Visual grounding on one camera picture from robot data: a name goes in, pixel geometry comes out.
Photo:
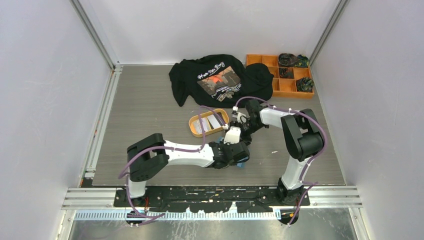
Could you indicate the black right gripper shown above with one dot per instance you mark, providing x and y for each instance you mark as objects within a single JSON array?
[{"x": 247, "y": 139}]

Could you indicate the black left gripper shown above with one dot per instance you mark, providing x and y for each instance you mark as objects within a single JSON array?
[{"x": 223, "y": 145}]

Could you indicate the blue leather card holder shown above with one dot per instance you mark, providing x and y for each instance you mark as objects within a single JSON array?
[{"x": 243, "y": 162}]

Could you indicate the yellow oval tray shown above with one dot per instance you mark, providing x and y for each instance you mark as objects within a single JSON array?
[{"x": 222, "y": 114}]

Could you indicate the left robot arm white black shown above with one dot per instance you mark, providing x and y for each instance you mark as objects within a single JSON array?
[{"x": 147, "y": 157}]

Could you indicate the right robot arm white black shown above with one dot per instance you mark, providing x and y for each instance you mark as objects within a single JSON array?
[{"x": 304, "y": 138}]

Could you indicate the silver vip card in tray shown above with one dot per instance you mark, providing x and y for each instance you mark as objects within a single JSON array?
[{"x": 200, "y": 126}]

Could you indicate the orange wooden compartment tray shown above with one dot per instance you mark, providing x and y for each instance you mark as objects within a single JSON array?
[{"x": 285, "y": 79}]

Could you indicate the black printed t-shirt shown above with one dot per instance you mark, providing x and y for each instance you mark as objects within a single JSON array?
[{"x": 220, "y": 81}]

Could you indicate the dark sock middle compartment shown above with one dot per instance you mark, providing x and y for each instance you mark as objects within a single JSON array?
[{"x": 286, "y": 72}]

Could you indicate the green patterned sock lower right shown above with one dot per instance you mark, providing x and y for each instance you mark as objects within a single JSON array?
[{"x": 305, "y": 84}]

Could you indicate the dark rolled sock top left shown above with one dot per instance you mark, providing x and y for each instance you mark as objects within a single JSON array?
[{"x": 287, "y": 60}]

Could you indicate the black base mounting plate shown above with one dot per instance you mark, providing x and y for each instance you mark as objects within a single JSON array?
[{"x": 212, "y": 199}]

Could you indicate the green rolled sock top right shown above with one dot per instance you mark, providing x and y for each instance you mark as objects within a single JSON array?
[{"x": 302, "y": 61}]

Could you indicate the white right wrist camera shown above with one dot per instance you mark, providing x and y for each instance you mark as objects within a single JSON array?
[{"x": 237, "y": 116}]

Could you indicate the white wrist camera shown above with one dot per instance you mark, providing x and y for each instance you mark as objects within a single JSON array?
[
  {"x": 237, "y": 116},
  {"x": 232, "y": 136}
]

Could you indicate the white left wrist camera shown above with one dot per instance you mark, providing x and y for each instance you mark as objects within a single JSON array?
[{"x": 232, "y": 136}]

